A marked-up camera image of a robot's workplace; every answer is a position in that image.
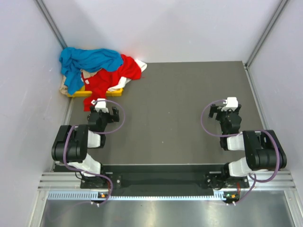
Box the blue t shirt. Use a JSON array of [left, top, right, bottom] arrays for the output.
[[59, 47, 124, 95]]

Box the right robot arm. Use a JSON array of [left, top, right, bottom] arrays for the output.
[[208, 101, 287, 190]]

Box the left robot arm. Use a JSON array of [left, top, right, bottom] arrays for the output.
[[51, 106, 120, 188]]

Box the yellow plastic bin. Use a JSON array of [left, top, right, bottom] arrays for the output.
[[67, 85, 124, 98]]

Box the red t shirt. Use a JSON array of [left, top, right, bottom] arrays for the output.
[[83, 54, 142, 112]]

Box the white t shirt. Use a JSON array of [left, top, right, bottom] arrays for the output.
[[108, 59, 147, 92]]

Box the beige t shirt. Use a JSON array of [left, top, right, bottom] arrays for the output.
[[59, 69, 97, 96]]

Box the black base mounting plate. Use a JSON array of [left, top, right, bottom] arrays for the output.
[[80, 172, 250, 190]]

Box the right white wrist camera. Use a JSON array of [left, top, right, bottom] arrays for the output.
[[222, 97, 239, 111]]

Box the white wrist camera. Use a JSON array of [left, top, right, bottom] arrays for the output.
[[91, 98, 108, 111], [222, 97, 239, 111]]

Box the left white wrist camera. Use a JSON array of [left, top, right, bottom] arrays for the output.
[[91, 98, 108, 111]]

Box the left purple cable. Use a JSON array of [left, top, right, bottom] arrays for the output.
[[45, 99, 125, 220]]

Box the purple cable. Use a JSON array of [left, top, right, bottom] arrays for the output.
[[201, 99, 282, 206], [45, 99, 125, 220]]

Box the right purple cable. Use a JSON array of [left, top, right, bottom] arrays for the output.
[[201, 99, 282, 206]]

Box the aluminium frame rail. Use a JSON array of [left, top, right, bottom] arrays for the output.
[[38, 171, 295, 191]]

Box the slotted cable duct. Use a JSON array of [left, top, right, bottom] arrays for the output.
[[47, 191, 240, 201]]

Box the right corner aluminium post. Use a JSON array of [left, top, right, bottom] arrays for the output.
[[244, 0, 289, 70]]

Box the corner aluminium post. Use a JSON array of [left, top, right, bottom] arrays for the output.
[[34, 0, 67, 49], [244, 0, 289, 70]]

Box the left corner aluminium post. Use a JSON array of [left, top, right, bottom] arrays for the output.
[[34, 0, 67, 49]]

